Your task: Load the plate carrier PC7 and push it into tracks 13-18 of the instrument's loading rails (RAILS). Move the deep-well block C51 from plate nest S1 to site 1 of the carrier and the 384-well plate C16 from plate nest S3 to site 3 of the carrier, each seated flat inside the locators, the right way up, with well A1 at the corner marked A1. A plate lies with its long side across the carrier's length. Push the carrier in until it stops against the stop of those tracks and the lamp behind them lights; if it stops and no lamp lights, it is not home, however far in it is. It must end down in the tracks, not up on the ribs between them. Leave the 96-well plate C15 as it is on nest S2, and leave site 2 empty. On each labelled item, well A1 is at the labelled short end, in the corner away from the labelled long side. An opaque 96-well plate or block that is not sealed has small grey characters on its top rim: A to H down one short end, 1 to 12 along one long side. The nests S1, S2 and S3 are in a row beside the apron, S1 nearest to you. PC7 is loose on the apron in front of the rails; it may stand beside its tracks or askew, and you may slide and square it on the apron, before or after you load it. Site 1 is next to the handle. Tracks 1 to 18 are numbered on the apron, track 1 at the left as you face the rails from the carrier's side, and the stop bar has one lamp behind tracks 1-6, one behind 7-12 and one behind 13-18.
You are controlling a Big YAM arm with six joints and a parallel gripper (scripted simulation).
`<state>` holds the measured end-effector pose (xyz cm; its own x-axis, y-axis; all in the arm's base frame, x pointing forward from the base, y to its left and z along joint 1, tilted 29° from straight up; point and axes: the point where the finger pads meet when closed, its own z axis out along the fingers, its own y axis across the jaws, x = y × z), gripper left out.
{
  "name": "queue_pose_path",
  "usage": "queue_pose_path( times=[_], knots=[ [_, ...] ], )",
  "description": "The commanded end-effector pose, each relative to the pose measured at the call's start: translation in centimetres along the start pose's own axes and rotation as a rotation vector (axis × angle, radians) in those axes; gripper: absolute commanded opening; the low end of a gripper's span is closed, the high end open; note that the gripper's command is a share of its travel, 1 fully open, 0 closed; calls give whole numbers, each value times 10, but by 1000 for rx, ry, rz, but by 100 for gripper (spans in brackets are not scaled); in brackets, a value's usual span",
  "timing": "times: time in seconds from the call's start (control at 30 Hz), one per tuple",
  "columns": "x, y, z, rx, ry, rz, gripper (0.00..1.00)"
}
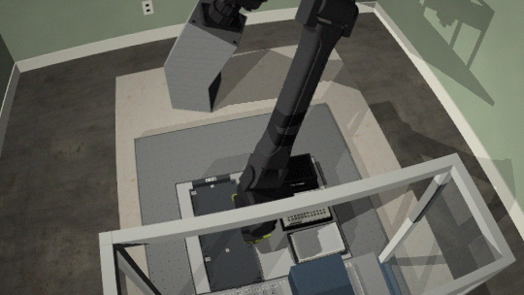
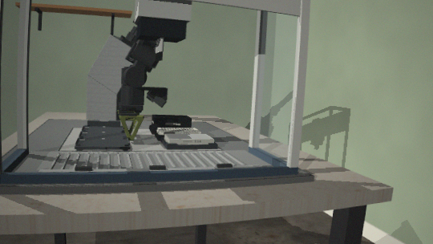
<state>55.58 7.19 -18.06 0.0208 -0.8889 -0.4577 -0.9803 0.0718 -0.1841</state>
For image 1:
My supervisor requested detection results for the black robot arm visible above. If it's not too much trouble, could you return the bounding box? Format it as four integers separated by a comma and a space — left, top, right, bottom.
199, 0, 359, 207

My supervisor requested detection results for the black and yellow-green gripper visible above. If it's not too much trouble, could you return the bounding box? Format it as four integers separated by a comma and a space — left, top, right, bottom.
232, 193, 271, 244

